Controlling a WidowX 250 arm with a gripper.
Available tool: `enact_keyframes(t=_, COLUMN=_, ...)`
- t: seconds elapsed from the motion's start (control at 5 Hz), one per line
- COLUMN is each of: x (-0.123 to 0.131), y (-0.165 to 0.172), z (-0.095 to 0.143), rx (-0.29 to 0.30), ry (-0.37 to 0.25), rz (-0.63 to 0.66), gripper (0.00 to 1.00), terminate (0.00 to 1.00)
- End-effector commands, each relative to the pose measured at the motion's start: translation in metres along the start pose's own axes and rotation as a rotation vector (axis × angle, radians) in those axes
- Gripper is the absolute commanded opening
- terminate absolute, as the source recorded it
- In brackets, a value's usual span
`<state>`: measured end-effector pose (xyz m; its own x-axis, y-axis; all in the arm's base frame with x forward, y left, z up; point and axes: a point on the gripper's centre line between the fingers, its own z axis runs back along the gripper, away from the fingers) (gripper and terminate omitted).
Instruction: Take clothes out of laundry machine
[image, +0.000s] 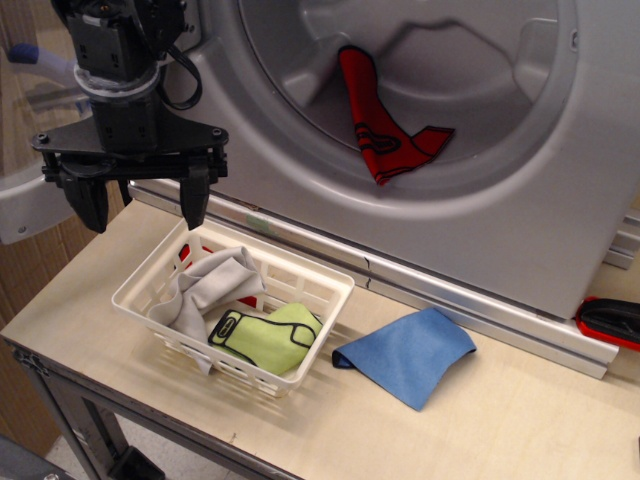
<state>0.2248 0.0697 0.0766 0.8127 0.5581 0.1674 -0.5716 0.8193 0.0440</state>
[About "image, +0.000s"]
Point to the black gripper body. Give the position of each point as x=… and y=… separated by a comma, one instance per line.
x=132, y=141

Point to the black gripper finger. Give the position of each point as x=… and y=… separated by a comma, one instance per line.
x=194, y=194
x=89, y=200

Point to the red cloth with black outline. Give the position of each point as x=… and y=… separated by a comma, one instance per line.
x=388, y=151

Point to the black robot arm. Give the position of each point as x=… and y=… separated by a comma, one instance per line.
x=137, y=81

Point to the grey round machine door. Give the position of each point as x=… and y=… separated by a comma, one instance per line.
x=29, y=204

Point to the grey toy washing machine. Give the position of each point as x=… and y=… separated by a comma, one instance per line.
x=492, y=143

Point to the grey cloth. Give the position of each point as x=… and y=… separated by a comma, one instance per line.
x=185, y=319

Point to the white plastic basket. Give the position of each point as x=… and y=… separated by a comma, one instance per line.
x=288, y=278

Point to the blue object behind door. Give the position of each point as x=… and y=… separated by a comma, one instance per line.
x=59, y=88

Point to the green cloth with black outline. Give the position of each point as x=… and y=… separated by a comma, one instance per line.
x=275, y=343

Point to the blue cloth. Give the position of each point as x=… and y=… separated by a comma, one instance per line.
x=408, y=357

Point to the black floor object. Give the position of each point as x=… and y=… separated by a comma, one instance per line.
x=134, y=465

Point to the red and black tool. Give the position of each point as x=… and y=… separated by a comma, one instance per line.
x=612, y=321

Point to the metal table frame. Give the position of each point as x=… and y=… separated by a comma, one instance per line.
x=86, y=410

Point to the aluminium rail base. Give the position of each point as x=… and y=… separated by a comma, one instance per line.
x=400, y=285

